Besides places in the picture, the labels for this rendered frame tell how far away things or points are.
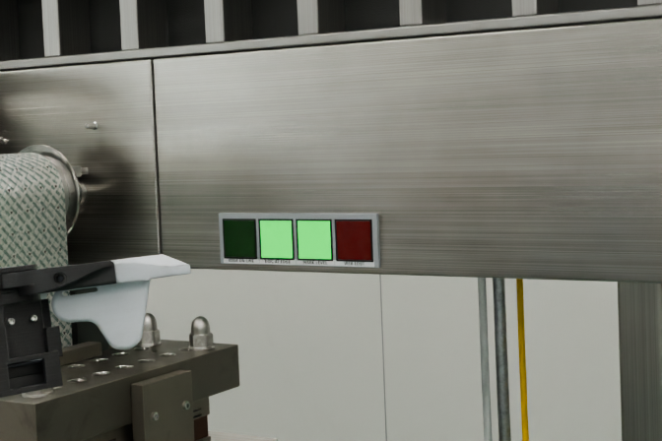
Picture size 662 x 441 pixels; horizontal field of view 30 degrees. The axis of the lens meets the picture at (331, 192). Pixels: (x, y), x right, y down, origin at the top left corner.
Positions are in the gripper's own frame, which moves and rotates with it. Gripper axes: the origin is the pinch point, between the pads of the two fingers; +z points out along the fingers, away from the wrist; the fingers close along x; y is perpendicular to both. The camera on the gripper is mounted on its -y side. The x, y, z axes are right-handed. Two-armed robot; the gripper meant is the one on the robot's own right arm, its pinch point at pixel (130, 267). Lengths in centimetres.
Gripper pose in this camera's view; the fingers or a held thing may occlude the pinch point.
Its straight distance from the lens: 90.5
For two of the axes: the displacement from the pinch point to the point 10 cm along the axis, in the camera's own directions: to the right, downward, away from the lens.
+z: 7.3, -0.6, 6.8
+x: 6.7, -1.2, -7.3
